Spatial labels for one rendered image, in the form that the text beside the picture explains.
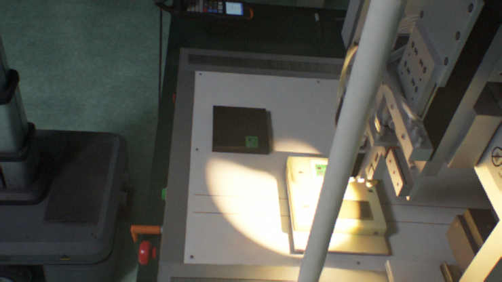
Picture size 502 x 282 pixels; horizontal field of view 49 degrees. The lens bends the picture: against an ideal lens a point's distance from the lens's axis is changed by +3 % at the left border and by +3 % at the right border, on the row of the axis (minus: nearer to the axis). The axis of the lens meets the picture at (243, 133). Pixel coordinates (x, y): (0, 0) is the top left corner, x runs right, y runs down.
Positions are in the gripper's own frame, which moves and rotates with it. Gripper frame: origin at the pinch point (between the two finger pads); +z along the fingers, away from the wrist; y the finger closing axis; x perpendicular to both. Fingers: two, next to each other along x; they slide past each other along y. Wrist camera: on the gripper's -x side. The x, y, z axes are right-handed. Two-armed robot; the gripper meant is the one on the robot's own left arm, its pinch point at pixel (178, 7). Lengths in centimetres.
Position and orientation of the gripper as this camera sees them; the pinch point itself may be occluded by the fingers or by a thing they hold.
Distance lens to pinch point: 147.3
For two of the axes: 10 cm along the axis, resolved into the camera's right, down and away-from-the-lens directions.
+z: 4.1, 6.6, 6.3
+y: -0.4, -6.8, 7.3
